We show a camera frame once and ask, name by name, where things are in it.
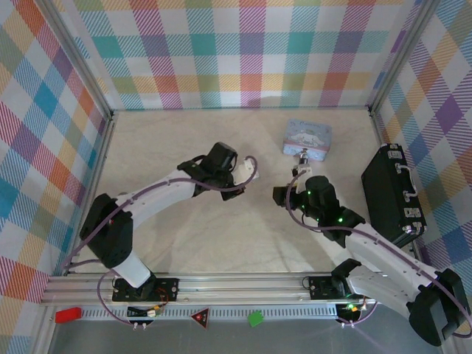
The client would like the pastel cartoon tin box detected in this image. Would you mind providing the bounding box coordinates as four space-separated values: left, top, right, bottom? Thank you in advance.
281 118 333 162

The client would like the black hard briefcase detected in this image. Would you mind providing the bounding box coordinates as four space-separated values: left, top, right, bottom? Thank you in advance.
360 142 428 249

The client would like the black connector plate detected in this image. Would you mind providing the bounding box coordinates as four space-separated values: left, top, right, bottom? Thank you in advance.
336 302 362 328
126 305 155 329

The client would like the black red triangle sign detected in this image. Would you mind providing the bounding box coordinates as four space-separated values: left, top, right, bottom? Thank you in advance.
190 307 211 330

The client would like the red block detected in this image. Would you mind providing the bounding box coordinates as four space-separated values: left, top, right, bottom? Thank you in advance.
55 307 83 325

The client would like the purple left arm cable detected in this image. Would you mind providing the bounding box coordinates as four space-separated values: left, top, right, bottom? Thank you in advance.
58 154 259 327

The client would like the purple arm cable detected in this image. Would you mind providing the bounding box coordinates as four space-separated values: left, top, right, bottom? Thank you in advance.
58 154 259 327
285 173 472 339

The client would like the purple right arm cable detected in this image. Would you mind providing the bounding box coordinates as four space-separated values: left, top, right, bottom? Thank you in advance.
285 173 472 339

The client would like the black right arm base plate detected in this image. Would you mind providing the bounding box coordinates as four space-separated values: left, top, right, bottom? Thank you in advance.
308 275 351 300

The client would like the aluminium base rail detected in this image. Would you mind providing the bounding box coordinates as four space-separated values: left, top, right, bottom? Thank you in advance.
39 273 448 306

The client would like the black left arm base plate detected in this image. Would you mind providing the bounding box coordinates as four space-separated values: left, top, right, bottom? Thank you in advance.
111 277 180 303

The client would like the slotted grey cable tray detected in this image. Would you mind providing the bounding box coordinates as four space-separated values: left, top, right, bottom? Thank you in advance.
79 306 339 320

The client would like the aluminium frame post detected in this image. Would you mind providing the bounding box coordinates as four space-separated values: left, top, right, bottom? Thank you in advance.
368 0 443 115
38 0 115 122

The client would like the aluminium frame leg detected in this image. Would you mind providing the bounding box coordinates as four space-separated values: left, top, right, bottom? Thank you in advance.
31 305 56 354

